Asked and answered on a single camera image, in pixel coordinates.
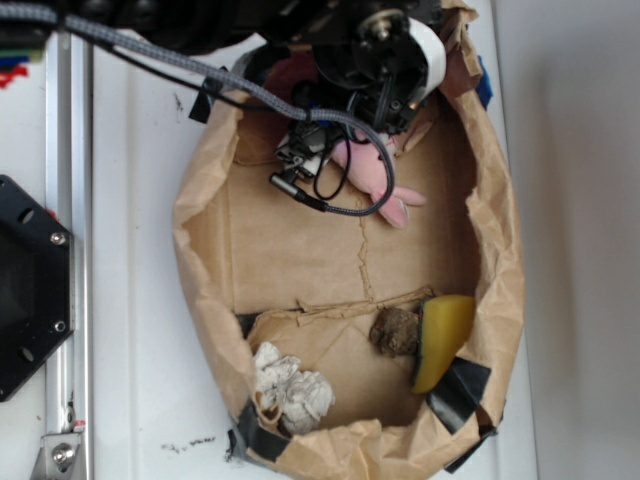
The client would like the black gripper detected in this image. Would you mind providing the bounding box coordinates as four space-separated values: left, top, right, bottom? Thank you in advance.
254 1 446 135

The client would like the pink plush bunny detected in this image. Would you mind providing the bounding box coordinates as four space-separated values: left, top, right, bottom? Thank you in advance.
331 140 426 229

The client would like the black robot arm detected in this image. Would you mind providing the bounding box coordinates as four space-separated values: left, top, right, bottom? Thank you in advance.
1 1 446 134

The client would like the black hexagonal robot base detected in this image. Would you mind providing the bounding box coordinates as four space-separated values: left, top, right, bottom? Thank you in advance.
1 175 73 402

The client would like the blue cloth piece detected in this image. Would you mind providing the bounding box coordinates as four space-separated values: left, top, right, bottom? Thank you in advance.
476 55 494 110

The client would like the yellow green sponge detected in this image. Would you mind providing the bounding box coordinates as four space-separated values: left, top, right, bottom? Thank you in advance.
412 295 476 394

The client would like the brown rock lump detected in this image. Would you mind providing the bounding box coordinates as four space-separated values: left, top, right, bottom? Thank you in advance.
369 308 421 358

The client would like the brown paper bag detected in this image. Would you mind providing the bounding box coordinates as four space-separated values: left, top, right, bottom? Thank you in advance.
173 1 524 479

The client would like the crumpled white paper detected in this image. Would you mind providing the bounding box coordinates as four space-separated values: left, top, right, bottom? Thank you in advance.
254 342 335 435

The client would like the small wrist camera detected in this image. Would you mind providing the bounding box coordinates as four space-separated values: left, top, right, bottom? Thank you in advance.
270 121 344 201

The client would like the aluminium extrusion rail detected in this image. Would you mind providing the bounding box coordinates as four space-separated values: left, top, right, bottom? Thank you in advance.
45 34 94 479

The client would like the grey braided cable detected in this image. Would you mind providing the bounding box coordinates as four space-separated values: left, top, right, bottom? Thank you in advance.
0 9 398 218

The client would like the metal corner bracket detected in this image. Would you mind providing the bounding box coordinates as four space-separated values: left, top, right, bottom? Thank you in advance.
30 433 85 480

